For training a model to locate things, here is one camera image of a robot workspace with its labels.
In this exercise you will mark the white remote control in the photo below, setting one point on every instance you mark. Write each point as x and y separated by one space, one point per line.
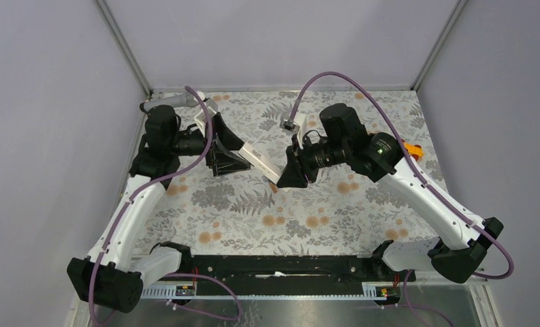
262 163

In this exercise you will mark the grey microphone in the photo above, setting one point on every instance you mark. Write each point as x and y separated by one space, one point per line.
177 101

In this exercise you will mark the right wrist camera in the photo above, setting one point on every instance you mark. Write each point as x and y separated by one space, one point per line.
298 125

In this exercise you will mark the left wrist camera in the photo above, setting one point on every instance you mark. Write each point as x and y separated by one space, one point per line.
204 115

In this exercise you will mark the yellow toy car red wheels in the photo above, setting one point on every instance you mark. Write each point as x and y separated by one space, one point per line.
414 150

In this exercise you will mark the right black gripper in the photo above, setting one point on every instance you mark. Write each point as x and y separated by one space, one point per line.
298 165

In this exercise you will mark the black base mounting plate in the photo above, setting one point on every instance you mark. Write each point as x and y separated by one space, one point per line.
305 275

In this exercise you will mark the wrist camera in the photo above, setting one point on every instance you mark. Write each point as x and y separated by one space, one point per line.
298 125
204 115

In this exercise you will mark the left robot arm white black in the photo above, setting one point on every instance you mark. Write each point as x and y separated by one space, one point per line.
108 276

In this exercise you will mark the floral patterned table mat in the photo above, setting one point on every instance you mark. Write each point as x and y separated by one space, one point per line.
343 213

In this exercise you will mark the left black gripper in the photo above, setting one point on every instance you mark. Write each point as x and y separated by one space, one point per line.
225 138

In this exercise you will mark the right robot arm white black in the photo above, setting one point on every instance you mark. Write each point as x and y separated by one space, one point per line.
463 238

